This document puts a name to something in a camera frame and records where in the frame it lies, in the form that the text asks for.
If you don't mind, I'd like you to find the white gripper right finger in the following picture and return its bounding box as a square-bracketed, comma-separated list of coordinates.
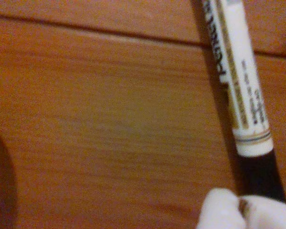
[239, 195, 286, 229]

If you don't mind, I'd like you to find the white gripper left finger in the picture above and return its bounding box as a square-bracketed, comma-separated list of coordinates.
[196, 187, 247, 229]

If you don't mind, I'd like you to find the white marker black cap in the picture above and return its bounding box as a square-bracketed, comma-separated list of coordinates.
[200, 0, 286, 203]

